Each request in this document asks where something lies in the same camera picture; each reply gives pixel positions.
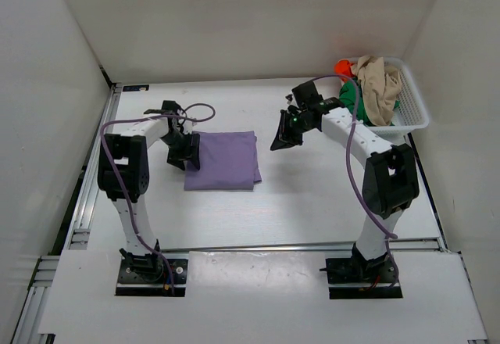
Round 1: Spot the purple t shirt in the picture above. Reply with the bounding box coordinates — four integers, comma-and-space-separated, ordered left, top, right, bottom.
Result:
184, 131, 262, 191

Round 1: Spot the beige t shirt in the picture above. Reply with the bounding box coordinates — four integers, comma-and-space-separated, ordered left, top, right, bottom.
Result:
351, 56, 402, 127

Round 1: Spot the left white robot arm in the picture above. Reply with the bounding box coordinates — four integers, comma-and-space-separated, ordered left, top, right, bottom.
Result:
97, 100, 201, 288

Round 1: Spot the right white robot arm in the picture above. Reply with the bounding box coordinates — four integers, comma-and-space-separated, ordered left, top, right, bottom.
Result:
270, 80, 420, 282

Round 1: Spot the green t shirt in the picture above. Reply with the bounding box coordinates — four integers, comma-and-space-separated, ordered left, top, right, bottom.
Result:
337, 80, 402, 126

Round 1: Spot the orange t shirt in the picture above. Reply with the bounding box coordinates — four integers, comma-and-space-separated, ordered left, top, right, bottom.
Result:
334, 59, 354, 78

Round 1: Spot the black label sticker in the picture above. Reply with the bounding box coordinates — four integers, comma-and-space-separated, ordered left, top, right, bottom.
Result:
122, 84, 149, 92

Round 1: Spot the white plastic basket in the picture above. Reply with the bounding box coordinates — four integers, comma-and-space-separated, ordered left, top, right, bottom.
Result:
366, 57, 430, 141

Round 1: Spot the white front board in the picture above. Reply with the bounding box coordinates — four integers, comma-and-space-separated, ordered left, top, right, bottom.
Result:
39, 250, 487, 343

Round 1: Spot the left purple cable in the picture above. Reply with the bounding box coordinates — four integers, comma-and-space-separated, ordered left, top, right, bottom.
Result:
99, 102, 216, 294

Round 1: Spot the purple cable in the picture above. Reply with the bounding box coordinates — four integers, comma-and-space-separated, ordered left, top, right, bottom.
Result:
99, 102, 216, 294
310, 73, 400, 286

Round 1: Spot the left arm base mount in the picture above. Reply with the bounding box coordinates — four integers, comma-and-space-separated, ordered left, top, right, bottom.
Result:
115, 249, 189, 298

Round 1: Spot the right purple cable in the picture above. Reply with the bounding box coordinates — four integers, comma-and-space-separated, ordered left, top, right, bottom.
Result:
310, 73, 400, 286

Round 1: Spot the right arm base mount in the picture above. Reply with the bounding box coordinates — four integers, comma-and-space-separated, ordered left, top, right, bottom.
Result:
320, 245, 403, 300

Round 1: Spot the aluminium frame rail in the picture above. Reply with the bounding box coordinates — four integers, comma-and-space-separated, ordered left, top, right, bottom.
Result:
15, 79, 441, 343

